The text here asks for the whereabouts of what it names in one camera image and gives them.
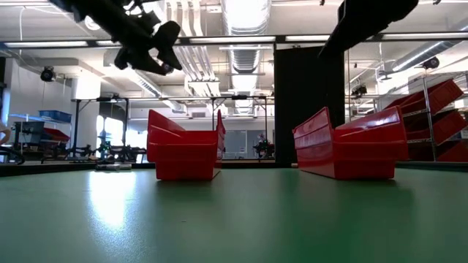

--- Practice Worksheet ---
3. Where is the wire shelf rack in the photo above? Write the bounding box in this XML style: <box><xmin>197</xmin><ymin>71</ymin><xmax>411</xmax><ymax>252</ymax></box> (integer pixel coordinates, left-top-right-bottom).
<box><xmin>387</xmin><ymin>71</ymin><xmax>468</xmax><ymax>164</ymax></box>

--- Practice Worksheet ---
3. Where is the black frame crossbar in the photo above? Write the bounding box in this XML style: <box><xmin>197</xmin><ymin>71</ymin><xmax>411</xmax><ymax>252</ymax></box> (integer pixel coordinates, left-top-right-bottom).
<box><xmin>0</xmin><ymin>31</ymin><xmax>468</xmax><ymax>49</ymax></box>

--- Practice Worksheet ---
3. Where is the ribbed silver ceiling duct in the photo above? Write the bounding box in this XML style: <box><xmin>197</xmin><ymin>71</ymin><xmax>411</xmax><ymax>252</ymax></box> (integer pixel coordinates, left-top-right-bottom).
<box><xmin>221</xmin><ymin>0</ymin><xmax>273</xmax><ymax>76</ymax></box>

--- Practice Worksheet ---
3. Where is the green table mat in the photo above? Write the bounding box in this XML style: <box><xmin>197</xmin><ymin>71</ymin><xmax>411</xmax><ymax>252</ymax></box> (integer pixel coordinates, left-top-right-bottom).
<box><xmin>0</xmin><ymin>166</ymin><xmax>468</xmax><ymax>263</ymax></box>

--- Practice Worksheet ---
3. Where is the red shelf bin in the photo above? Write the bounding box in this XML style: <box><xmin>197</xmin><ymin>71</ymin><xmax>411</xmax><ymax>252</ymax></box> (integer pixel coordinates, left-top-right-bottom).
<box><xmin>407</xmin><ymin>140</ymin><xmax>468</xmax><ymax>164</ymax></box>
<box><xmin>404</xmin><ymin>108</ymin><xmax>468</xmax><ymax>145</ymax></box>
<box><xmin>387</xmin><ymin>78</ymin><xmax>465</xmax><ymax>117</ymax></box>

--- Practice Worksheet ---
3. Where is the white ceiling pipe bundle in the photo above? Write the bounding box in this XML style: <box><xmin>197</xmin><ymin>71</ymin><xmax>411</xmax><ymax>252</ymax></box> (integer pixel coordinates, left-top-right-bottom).
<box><xmin>153</xmin><ymin>0</ymin><xmax>222</xmax><ymax>98</ymax></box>

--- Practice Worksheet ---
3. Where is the red storage bin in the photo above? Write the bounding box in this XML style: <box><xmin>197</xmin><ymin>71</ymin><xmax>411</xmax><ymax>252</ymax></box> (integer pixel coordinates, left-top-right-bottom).
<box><xmin>42</xmin><ymin>127</ymin><xmax>71</xmax><ymax>143</ymax></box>

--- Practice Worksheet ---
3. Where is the red plastic bin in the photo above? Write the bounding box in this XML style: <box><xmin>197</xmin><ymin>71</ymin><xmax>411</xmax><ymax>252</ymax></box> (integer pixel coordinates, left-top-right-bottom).
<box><xmin>146</xmin><ymin>108</ymin><xmax>227</xmax><ymax>181</ymax></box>
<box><xmin>292</xmin><ymin>105</ymin><xmax>410</xmax><ymax>180</ymax></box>

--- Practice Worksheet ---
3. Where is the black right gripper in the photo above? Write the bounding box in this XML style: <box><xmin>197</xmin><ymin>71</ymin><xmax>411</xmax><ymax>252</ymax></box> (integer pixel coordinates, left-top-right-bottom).
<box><xmin>317</xmin><ymin>0</ymin><xmax>420</xmax><ymax>59</ymax></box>

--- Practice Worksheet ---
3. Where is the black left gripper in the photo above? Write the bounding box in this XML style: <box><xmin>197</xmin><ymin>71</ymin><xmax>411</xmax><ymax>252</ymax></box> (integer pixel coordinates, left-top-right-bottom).
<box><xmin>112</xmin><ymin>9</ymin><xmax>183</xmax><ymax>77</ymax></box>

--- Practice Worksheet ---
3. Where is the grey slanted ceiling duct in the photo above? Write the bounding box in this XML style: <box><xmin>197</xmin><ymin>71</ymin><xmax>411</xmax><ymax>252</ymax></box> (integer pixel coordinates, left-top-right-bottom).
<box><xmin>390</xmin><ymin>39</ymin><xmax>454</xmax><ymax>73</ymax></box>

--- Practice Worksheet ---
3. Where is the background black frame workstation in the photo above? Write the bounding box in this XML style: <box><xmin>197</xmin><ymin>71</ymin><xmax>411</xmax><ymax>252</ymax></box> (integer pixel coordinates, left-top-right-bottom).
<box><xmin>71</xmin><ymin>94</ymin><xmax>275</xmax><ymax>164</ymax></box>

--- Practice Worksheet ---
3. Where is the thin vertical metal pole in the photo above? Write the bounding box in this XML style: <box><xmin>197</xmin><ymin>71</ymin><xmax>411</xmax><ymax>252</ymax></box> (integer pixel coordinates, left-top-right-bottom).
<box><xmin>344</xmin><ymin>47</ymin><xmax>351</xmax><ymax>118</ymax></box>

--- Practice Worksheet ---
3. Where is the background equipment cart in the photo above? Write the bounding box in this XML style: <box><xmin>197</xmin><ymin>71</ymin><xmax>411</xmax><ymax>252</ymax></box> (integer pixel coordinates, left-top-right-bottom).
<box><xmin>7</xmin><ymin>113</ymin><xmax>73</xmax><ymax>161</ymax></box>

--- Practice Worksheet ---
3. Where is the black partition panel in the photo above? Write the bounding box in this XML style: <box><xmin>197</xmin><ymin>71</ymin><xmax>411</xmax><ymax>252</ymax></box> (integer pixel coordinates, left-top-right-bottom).
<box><xmin>273</xmin><ymin>44</ymin><xmax>345</xmax><ymax>164</ymax></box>

